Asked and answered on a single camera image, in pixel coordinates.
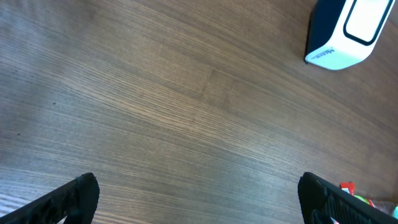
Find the red stick sachet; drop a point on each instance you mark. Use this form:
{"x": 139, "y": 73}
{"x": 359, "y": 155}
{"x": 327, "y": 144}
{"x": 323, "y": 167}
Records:
{"x": 348, "y": 187}

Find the white barcode scanner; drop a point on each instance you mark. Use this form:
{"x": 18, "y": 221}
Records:
{"x": 343, "y": 33}

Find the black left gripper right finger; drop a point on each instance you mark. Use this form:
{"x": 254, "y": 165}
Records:
{"x": 324, "y": 203}

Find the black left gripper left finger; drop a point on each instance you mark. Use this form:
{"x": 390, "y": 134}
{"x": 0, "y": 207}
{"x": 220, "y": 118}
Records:
{"x": 74, "y": 202}

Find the green snack bag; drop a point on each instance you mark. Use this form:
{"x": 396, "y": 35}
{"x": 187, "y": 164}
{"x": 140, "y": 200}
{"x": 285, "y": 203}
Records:
{"x": 389, "y": 208}

